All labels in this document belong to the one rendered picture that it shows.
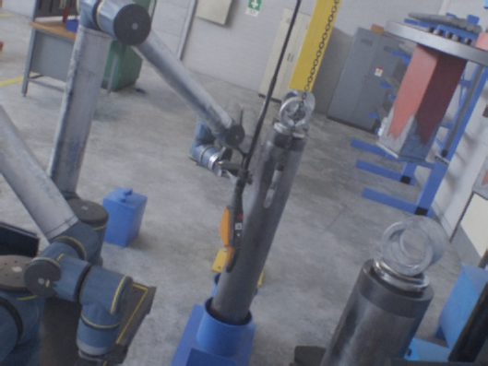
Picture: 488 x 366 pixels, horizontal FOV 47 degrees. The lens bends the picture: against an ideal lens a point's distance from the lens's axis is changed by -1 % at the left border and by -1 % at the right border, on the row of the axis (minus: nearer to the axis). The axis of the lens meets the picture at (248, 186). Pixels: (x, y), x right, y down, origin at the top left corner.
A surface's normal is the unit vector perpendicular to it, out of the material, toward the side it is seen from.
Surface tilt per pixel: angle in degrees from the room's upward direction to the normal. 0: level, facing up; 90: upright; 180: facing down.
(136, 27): 90
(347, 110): 90
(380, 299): 90
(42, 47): 90
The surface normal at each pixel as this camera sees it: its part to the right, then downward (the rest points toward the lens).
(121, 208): -0.18, 0.29
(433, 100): 0.36, 0.43
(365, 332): -0.55, 0.12
